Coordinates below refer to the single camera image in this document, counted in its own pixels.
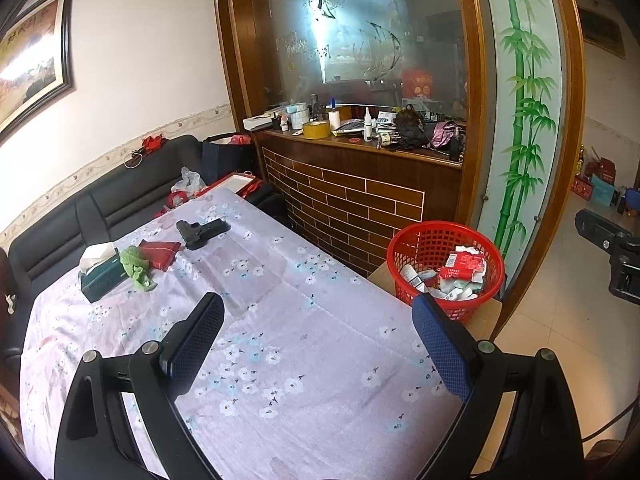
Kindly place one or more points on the torn red packet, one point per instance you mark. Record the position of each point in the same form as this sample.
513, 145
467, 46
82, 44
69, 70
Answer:
462, 266

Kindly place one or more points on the black bundle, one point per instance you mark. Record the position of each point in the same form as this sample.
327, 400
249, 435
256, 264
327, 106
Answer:
412, 132

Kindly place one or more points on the white flat box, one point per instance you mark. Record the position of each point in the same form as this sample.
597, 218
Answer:
260, 122

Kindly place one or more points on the navy shopping bag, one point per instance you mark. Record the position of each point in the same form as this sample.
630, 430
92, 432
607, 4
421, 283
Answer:
220, 162

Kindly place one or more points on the yellow tape roll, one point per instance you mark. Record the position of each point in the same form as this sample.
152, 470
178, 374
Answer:
315, 131

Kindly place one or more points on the black toy pistol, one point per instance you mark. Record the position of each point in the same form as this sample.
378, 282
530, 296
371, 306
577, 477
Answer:
200, 232

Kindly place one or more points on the dark framed wall picture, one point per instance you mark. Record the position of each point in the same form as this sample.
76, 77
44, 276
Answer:
605, 32

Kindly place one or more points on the red plastic basket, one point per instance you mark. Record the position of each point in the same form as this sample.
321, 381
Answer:
415, 245

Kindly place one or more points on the bamboo-print glass panel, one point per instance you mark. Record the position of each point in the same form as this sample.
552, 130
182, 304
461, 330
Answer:
525, 110

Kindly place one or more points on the red ribbon bundle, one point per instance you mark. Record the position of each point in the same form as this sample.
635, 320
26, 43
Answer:
152, 142

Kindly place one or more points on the white paper roll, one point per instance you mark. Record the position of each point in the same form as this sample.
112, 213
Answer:
334, 121

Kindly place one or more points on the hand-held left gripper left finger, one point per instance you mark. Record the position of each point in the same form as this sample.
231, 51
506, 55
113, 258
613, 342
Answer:
192, 345

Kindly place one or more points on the white plastic bag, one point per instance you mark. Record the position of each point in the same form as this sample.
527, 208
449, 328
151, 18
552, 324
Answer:
187, 180

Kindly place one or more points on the red poster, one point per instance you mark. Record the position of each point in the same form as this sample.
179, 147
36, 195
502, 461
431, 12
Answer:
417, 84

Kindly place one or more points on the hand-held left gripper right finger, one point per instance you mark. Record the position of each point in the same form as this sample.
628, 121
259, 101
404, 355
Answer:
442, 345

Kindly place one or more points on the white label roll stack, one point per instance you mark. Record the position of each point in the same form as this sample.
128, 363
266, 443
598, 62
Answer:
297, 116

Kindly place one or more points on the white dropper bottle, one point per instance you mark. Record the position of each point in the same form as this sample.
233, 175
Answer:
368, 127

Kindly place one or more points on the red pouch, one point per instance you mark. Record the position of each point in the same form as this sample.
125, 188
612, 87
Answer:
160, 255

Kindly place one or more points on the green tissue box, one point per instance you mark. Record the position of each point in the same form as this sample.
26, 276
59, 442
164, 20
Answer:
100, 280

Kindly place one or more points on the floral purple tablecloth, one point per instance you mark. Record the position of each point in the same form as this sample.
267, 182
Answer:
300, 335

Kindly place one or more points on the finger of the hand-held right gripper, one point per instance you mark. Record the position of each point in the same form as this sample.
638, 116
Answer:
600, 227

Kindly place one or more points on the wooden brick-pattern counter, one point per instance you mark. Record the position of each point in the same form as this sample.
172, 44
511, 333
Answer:
350, 195

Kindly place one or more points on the frosted glass partition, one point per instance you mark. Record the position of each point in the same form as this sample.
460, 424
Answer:
350, 25

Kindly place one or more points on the framed painting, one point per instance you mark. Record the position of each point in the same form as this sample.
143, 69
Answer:
30, 65

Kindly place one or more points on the black leather sofa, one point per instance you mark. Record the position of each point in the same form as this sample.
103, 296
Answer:
100, 210

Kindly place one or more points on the green cloth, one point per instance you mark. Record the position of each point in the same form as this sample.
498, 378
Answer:
137, 267

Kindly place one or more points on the red white gift box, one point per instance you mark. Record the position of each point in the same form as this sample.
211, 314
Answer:
235, 182

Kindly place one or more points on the teal box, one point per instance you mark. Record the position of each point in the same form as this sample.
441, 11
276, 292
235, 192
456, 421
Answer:
604, 191

